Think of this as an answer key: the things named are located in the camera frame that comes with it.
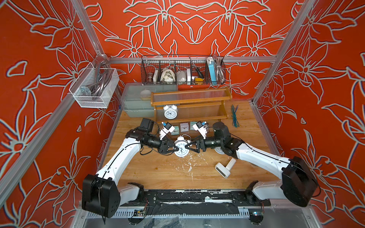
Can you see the white cloth bundle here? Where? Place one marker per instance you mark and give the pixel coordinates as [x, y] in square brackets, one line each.
[167, 76]

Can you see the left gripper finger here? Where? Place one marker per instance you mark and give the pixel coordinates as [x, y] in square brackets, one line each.
[170, 143]
[172, 150]

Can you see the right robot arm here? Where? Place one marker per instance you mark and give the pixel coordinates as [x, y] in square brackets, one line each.
[296, 182]

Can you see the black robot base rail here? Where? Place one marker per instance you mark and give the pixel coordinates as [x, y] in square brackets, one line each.
[197, 202]

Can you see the mint square alarm clock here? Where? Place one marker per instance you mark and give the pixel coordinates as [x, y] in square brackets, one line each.
[176, 131]

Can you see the black wire wall basket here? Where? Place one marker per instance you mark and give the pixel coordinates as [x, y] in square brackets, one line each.
[152, 66]

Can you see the white twin-bell clock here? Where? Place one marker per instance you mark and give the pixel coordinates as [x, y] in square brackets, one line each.
[219, 150]
[180, 143]
[170, 111]

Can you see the white mesh wall basket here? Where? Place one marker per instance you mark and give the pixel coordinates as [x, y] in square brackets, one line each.
[94, 89]

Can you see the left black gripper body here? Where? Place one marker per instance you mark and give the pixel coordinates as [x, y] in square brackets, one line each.
[161, 147]

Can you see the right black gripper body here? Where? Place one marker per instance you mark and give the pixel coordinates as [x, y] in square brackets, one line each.
[202, 146]

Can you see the white square alarm clock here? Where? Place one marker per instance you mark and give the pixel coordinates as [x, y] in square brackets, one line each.
[184, 127]

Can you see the green blue twist ties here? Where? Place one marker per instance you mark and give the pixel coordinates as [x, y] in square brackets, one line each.
[234, 110]

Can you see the light blue box in basket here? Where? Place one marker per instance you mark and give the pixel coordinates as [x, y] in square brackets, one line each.
[212, 65]

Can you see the translucent plastic storage box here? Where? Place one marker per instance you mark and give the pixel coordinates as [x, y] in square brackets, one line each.
[136, 98]

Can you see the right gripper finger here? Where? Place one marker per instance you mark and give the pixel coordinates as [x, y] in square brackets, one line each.
[196, 150]
[195, 142]

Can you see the white digital clock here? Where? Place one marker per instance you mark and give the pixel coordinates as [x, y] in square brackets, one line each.
[222, 170]

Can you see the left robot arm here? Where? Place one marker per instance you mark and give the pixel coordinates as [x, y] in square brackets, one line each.
[100, 192]

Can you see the black handled screwdriver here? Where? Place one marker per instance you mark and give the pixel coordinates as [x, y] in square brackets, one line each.
[200, 75]

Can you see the white twin-bell clock front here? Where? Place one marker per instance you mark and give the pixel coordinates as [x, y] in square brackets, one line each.
[170, 111]

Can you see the wooden two-tier shelf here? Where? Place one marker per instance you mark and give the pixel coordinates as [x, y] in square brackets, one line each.
[194, 105]

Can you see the white cylinder device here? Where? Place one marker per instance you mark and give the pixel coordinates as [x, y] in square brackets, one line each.
[230, 164]

